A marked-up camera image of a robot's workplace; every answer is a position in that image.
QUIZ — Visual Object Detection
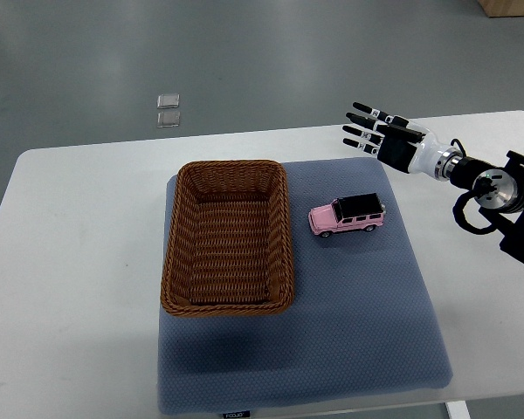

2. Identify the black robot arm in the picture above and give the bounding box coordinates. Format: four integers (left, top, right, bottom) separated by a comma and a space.
343, 102, 524, 264

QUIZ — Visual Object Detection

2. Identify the blue grey fabric mat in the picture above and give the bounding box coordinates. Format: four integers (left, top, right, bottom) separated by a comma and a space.
157, 157, 452, 415

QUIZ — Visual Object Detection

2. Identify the pink toy car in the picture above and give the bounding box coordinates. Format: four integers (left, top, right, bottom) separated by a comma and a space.
308, 193, 386, 238

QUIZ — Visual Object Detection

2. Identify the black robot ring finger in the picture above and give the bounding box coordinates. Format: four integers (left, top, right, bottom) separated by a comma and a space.
342, 125, 383, 144

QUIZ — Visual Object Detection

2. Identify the brown wicker basket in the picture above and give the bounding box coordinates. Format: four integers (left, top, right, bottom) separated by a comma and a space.
160, 160, 295, 318

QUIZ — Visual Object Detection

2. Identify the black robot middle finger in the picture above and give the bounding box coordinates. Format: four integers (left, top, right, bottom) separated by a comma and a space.
346, 113, 388, 131

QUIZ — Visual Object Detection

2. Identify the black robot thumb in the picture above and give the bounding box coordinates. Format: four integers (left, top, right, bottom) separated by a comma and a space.
387, 125, 424, 141

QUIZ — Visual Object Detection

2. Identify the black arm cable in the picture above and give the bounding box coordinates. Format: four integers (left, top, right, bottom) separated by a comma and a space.
450, 138, 503, 235

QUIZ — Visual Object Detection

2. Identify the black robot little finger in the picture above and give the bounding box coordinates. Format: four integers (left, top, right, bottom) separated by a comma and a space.
342, 138, 379, 155

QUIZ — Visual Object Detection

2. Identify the upper floor socket plate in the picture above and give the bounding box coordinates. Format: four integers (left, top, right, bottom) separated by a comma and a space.
156, 93, 180, 109

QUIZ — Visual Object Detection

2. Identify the white table leg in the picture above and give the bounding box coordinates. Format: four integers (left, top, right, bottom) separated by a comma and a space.
445, 401, 471, 419

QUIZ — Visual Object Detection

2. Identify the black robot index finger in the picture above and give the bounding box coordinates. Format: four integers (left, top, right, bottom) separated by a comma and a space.
353, 102, 396, 123

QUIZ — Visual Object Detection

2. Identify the lower floor socket plate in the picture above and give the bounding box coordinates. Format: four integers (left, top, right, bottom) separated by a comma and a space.
156, 111, 181, 128

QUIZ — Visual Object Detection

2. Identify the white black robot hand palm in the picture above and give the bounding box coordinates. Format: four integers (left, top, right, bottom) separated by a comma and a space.
376, 116, 446, 178

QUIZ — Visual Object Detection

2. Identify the wooden box corner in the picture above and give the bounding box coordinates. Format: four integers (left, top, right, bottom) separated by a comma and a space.
478, 0, 524, 17

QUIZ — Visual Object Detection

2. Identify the floor socket plate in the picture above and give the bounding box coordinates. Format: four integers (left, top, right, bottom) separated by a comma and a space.
156, 111, 181, 128
156, 93, 180, 109

